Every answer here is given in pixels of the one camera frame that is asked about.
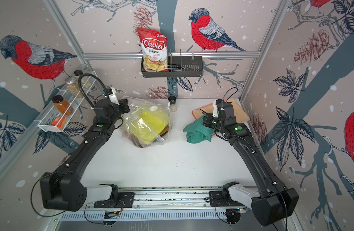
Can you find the clear plastic vacuum bag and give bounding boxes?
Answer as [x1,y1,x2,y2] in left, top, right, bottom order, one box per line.
[121,97,173,148]

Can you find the black wire wall basket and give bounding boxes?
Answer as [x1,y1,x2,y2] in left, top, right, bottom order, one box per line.
[140,52,203,78]

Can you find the tan spice jar silver lid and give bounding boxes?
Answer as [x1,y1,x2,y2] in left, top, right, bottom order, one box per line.
[65,77,83,98]

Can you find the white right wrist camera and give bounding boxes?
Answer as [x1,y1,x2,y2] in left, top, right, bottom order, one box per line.
[212,103,218,117]

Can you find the brown folded trousers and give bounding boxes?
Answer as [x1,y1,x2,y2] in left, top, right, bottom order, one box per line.
[131,126,169,148]

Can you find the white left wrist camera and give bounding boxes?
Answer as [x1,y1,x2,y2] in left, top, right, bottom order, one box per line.
[107,87,119,105]

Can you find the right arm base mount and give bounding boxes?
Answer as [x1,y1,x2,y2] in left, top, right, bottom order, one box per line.
[208,191,246,208]

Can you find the orange spice jar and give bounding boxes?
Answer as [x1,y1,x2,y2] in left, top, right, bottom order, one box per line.
[52,95,72,116]

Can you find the beige cloth placemat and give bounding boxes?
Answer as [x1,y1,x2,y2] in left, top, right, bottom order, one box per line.
[192,99,250,123]

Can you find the green trousers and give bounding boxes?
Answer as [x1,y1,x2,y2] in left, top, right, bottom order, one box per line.
[183,116,214,144]

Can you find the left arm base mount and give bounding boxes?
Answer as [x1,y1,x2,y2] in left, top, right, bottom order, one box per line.
[94,192,135,208]

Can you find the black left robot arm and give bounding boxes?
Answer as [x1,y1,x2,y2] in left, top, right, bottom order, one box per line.
[39,99,130,212]

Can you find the red cassava chips bag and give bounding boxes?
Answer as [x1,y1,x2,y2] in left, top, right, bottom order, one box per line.
[137,28,168,72]

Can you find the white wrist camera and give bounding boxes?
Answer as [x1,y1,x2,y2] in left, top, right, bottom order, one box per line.
[212,103,218,117]
[107,87,119,105]

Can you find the light spice jar black lid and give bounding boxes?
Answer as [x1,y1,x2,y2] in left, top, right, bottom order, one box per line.
[74,70,91,89]

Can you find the yellow trousers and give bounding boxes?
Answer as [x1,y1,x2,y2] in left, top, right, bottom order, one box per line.
[127,108,170,144]

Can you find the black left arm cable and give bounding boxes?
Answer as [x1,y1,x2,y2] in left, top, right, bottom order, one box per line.
[78,73,111,109]

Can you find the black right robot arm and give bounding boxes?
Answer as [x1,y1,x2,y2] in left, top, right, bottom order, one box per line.
[203,99,299,226]

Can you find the black lid pepper grinder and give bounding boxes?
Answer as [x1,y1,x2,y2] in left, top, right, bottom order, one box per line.
[168,95,177,112]

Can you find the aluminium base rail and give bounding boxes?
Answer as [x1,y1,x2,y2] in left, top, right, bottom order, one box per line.
[49,187,290,211]

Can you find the small orange box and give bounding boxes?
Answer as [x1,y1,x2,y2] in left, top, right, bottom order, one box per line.
[51,116,66,129]

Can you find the clear acrylic spice shelf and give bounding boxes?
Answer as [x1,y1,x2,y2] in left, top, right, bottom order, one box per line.
[38,70,96,132]

